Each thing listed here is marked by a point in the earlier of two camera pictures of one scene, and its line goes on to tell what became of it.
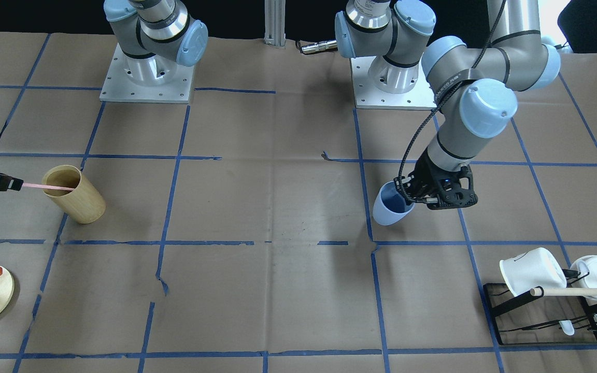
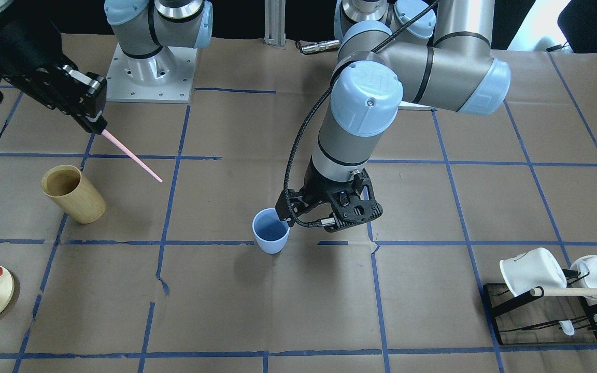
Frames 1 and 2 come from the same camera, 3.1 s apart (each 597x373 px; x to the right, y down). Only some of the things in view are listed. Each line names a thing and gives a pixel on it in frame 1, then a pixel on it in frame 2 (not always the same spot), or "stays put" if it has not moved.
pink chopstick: x=46 y=186 → x=104 y=131
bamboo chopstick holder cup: x=67 y=185 stays put
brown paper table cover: x=268 y=227 stays put
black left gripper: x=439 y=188 → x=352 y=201
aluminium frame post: x=274 y=11 stays put
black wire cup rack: x=529 y=318 stays put
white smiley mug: x=536 y=267 stays put
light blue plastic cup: x=390 y=206 → x=271 y=234
